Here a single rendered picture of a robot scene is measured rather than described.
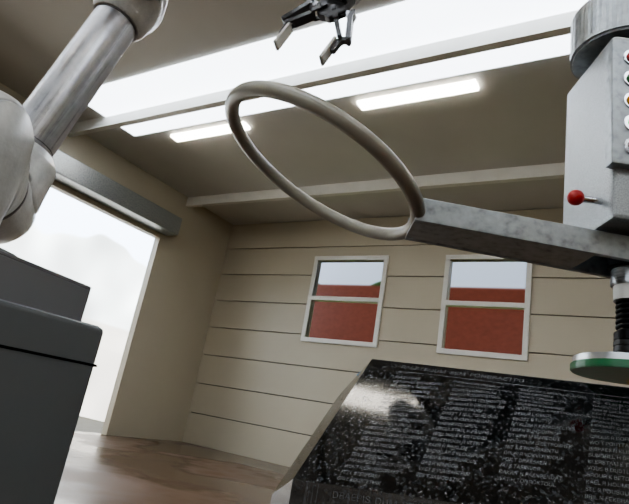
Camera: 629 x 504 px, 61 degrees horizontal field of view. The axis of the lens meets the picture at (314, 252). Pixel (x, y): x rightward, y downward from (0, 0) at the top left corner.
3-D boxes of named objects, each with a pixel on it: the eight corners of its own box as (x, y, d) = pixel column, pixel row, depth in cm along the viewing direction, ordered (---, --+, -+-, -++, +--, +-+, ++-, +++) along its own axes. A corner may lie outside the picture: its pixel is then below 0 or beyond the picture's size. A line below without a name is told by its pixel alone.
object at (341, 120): (399, 265, 134) (405, 255, 135) (447, 182, 87) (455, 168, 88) (238, 169, 142) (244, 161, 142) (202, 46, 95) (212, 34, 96)
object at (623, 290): (640, 308, 110) (640, 292, 111) (661, 301, 103) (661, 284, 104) (605, 302, 110) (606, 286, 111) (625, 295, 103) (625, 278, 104)
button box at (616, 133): (646, 174, 104) (644, 53, 112) (654, 168, 101) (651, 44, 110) (604, 168, 104) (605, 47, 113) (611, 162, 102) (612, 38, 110)
